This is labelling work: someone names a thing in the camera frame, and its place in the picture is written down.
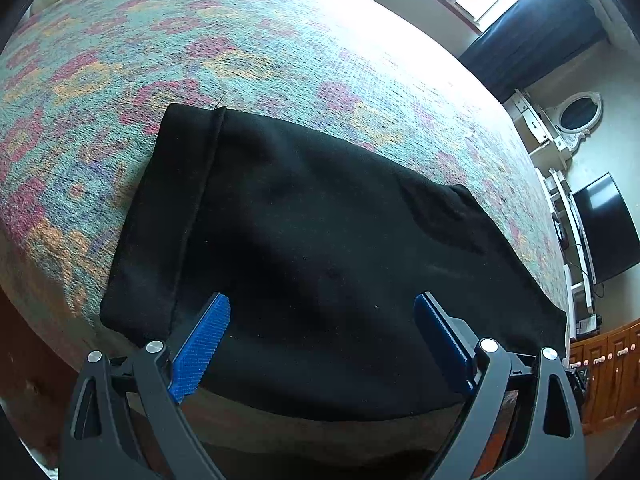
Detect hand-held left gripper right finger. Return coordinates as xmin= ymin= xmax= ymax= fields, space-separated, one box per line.
xmin=413 ymin=291 xmax=587 ymax=480

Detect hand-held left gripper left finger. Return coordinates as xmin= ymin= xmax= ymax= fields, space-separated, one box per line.
xmin=59 ymin=292 xmax=232 ymax=480

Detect black pants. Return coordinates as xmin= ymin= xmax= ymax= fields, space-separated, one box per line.
xmin=99 ymin=102 xmax=568 ymax=408

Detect brown wooden cabinet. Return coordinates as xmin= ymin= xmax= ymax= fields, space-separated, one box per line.
xmin=567 ymin=320 xmax=640 ymax=436

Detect white television stand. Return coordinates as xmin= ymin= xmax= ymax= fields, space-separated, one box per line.
xmin=537 ymin=167 xmax=598 ymax=341

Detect black flat television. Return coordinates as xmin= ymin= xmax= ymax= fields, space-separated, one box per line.
xmin=571 ymin=172 xmax=640 ymax=283

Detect white dresser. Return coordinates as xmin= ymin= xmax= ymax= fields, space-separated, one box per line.
xmin=502 ymin=89 xmax=573 ymax=171

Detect white oval framed mirror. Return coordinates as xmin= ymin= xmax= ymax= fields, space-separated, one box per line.
xmin=545 ymin=91 xmax=603 ymax=153

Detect floral woven blanket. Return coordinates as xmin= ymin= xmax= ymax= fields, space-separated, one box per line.
xmin=0 ymin=0 xmax=571 ymax=461

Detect dark blue curtain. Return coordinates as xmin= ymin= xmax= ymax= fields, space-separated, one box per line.
xmin=457 ymin=0 xmax=608 ymax=103

